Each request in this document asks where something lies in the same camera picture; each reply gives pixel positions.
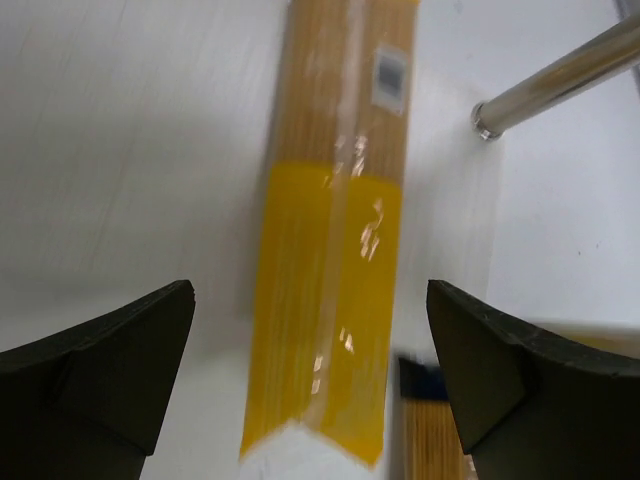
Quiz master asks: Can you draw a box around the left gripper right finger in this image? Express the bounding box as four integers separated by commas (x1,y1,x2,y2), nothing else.
426,280,639,479

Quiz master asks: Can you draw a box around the yellow spaghetti bag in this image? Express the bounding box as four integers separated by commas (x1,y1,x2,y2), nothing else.
240,1,419,468

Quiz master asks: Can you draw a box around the left black-ended spaghetti bag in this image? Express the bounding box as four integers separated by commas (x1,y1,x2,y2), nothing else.
398,356,477,480

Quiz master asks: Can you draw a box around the white two-tier shelf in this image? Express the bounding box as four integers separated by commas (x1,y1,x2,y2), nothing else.
1,1,639,342

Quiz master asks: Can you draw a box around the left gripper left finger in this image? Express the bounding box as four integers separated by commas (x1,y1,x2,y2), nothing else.
1,280,195,479

